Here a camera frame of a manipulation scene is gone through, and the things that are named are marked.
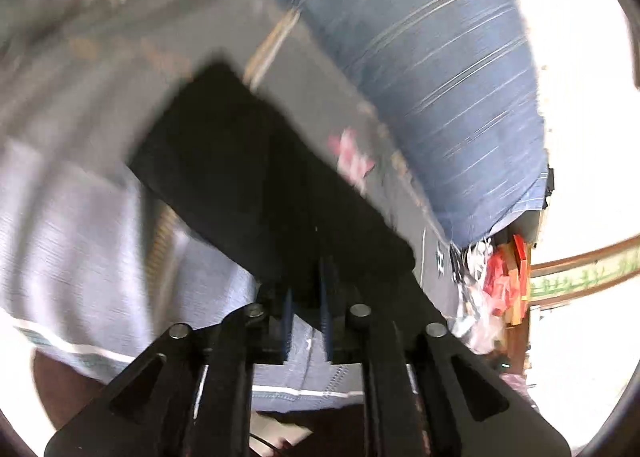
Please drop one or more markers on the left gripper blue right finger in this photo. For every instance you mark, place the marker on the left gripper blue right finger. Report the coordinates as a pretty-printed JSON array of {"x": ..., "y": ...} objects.
[{"x": 327, "y": 306}]

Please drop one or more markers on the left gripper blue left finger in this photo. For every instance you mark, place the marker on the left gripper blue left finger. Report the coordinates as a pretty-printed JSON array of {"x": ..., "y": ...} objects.
[{"x": 287, "y": 324}]

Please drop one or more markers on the black pants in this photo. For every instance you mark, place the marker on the black pants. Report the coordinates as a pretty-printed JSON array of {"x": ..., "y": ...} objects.
[{"x": 233, "y": 168}]

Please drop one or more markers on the white and red clutter pile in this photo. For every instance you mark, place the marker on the white and red clutter pile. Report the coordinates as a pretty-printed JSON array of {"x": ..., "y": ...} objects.
[{"x": 492, "y": 279}]

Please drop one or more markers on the grey patterned bed sheet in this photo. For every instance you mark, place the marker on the grey patterned bed sheet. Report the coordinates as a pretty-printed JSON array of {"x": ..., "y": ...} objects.
[{"x": 93, "y": 267}]

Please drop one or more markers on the blue plaid pillow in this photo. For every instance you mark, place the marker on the blue plaid pillow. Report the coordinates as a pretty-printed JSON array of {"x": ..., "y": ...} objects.
[{"x": 454, "y": 81}]

